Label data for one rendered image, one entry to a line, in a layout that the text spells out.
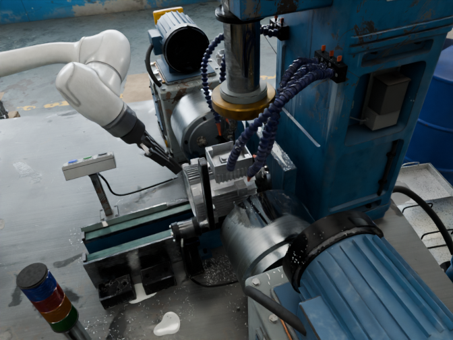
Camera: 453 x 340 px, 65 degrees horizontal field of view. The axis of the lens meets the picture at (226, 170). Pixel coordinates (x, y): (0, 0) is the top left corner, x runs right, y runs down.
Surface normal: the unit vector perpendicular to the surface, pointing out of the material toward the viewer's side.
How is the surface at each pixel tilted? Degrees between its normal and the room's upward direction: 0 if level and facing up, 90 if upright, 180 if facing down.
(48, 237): 0
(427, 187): 0
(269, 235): 17
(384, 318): 23
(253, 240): 36
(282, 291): 0
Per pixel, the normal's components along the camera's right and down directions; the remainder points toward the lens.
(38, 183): -0.06, -0.75
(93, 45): -0.03, -0.50
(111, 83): 0.87, -0.27
